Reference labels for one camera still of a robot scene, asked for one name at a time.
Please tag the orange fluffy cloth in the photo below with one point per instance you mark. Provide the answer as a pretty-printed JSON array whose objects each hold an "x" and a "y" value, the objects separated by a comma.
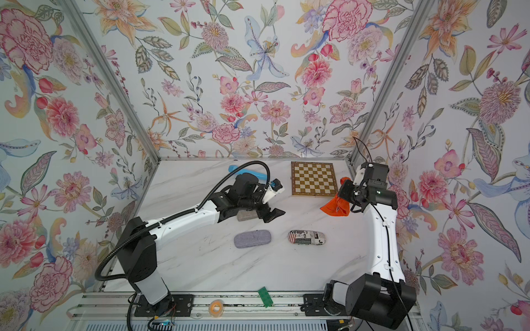
[{"x": 337, "y": 207}]

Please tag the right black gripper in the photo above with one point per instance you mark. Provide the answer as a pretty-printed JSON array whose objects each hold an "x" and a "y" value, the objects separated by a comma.
[{"x": 348, "y": 186}]

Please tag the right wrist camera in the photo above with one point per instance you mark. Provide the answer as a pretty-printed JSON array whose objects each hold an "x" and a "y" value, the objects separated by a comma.
[{"x": 370, "y": 174}]

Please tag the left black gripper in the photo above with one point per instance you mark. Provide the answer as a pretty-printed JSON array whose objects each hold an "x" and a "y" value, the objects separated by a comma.
[{"x": 271, "y": 215}]

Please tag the orange tape roll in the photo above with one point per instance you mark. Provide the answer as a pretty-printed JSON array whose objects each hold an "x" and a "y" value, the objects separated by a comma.
[{"x": 216, "y": 308}]

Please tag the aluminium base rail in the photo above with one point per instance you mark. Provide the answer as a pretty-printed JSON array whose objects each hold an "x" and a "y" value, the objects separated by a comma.
[{"x": 194, "y": 306}]

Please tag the green plastic block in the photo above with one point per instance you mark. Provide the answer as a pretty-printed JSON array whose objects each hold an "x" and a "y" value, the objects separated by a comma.
[{"x": 265, "y": 297}]

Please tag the blue cylindrical case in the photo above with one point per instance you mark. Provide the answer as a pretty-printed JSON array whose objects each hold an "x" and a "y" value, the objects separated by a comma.
[{"x": 262, "y": 177}]

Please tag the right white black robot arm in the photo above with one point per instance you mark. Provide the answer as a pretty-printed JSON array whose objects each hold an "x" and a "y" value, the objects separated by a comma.
[{"x": 381, "y": 295}]

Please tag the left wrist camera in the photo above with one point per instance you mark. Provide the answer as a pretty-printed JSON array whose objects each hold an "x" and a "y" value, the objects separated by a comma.
[{"x": 275, "y": 187}]

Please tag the purple eyeglass case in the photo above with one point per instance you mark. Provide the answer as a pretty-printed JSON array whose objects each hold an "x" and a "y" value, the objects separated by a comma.
[{"x": 252, "y": 239}]

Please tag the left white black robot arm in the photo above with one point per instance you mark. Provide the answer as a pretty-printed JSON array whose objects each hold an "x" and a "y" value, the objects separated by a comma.
[{"x": 142, "y": 240}]

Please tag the grey beige eyeglass case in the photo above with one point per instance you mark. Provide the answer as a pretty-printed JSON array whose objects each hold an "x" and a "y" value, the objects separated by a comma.
[{"x": 247, "y": 215}]

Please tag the wooden chessboard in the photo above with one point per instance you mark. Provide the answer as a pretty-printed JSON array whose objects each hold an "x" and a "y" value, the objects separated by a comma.
[{"x": 313, "y": 179}]

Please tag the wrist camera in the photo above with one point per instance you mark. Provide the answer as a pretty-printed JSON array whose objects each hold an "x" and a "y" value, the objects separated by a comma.
[
  {"x": 275, "y": 187},
  {"x": 370, "y": 174}
]

